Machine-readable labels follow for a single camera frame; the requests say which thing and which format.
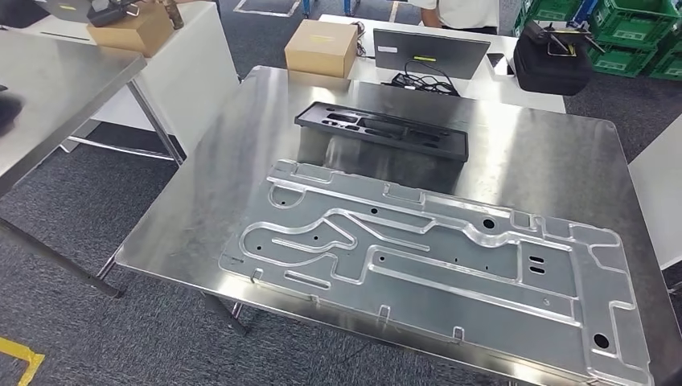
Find blue metal rack post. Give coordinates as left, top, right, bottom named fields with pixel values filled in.
left=567, top=0, right=599, bottom=29

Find cardboard box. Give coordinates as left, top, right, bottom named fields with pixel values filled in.
left=283, top=18, right=359, bottom=80
left=86, top=2, right=175, bottom=59

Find brown cylindrical bottle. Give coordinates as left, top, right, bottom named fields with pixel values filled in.
left=162, top=0, right=186, bottom=31

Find dark grey laptop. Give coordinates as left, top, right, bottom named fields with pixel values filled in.
left=372, top=27, right=491, bottom=81

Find black plastic plate bracket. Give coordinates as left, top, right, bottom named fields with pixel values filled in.
left=294, top=101, right=470, bottom=163

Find black handheld device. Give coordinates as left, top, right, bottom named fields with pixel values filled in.
left=86, top=0, right=141, bottom=27

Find smartphone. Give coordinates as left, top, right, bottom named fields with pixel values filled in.
left=486, top=51, right=517, bottom=76

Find black tool with yellow cable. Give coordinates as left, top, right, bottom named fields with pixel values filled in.
left=524, top=20, right=607, bottom=57

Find stamped sheet metal panel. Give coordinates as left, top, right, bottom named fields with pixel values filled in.
left=218, top=158, right=655, bottom=386

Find yellow floor tape marking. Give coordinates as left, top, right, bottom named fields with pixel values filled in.
left=0, top=336, right=47, bottom=386

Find black flat case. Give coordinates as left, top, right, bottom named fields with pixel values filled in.
left=0, top=0, right=50, bottom=29

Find black carry bag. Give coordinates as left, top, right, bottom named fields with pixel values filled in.
left=512, top=21, right=594, bottom=97

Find stainless steel workbench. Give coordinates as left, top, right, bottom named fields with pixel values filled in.
left=114, top=64, right=682, bottom=386

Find black coiled cable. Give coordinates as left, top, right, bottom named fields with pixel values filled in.
left=390, top=60, right=462, bottom=98

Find stainless steel table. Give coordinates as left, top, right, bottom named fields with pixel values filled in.
left=0, top=29, right=187, bottom=299

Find person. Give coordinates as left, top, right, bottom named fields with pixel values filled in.
left=407, top=0, right=502, bottom=35

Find white table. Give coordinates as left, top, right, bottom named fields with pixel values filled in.
left=0, top=0, right=240, bottom=155
left=318, top=13, right=567, bottom=114
left=627, top=114, right=682, bottom=294

